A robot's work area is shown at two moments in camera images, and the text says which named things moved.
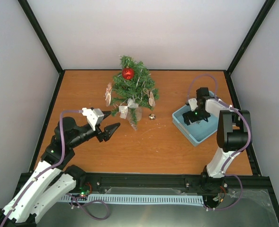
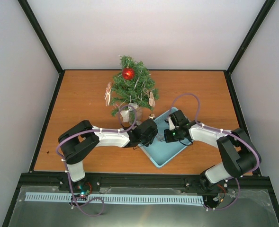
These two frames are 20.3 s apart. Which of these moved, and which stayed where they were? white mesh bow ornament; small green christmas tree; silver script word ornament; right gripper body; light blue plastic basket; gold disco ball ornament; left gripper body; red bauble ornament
Moved: left gripper body; silver script word ornament; white mesh bow ornament; light blue plastic basket; right gripper body
Stayed: gold disco ball ornament; small green christmas tree; red bauble ornament
